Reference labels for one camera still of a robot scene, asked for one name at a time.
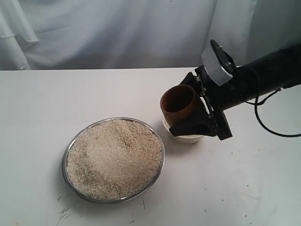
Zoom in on black camera cable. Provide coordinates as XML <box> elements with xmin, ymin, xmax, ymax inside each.
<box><xmin>244</xmin><ymin>88</ymin><xmax>301</xmax><ymax>137</ymax></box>

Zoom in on brown wooden cup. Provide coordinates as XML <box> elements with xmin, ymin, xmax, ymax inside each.
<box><xmin>160</xmin><ymin>85</ymin><xmax>201</xmax><ymax>127</ymax></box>

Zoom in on steel plate of rice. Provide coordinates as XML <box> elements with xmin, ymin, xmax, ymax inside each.
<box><xmin>62</xmin><ymin>117</ymin><xmax>165</xmax><ymax>204</ymax></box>

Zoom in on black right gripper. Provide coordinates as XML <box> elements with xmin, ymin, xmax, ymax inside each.
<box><xmin>169</xmin><ymin>66</ymin><xmax>232</xmax><ymax>140</ymax></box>

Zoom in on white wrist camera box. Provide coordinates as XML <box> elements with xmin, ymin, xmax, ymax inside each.
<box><xmin>201</xmin><ymin>47</ymin><xmax>233</xmax><ymax>86</ymax></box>

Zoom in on white backdrop curtain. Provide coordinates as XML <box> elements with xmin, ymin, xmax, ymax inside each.
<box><xmin>0</xmin><ymin>0</ymin><xmax>301</xmax><ymax>70</ymax></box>

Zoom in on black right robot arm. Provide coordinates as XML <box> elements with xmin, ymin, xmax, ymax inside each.
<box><xmin>169</xmin><ymin>40</ymin><xmax>301</xmax><ymax>140</ymax></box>

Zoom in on white bowl of rice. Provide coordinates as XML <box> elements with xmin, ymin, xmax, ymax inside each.
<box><xmin>162</xmin><ymin>116</ymin><xmax>203</xmax><ymax>144</ymax></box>

